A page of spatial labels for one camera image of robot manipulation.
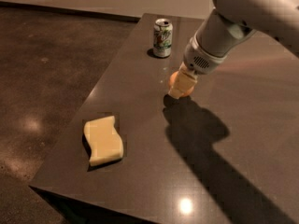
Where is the yellow wavy sponge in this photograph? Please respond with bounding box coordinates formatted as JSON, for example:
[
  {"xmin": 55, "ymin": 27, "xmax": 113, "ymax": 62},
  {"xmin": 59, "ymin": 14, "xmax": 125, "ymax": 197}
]
[{"xmin": 83, "ymin": 116, "xmax": 124, "ymax": 167}]

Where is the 7up soda can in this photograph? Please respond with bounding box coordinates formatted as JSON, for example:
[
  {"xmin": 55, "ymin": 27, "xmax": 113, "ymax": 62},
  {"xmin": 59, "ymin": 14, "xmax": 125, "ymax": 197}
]
[{"xmin": 153, "ymin": 18, "xmax": 173, "ymax": 58}]

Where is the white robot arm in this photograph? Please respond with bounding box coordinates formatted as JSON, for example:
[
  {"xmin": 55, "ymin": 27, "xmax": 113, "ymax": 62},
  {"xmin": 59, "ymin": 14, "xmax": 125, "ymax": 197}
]
[{"xmin": 168, "ymin": 0, "xmax": 299, "ymax": 99}]

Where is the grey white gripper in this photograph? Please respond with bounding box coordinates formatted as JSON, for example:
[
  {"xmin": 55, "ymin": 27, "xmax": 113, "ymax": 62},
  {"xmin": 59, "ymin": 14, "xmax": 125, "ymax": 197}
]
[{"xmin": 167, "ymin": 36, "xmax": 228, "ymax": 100}]

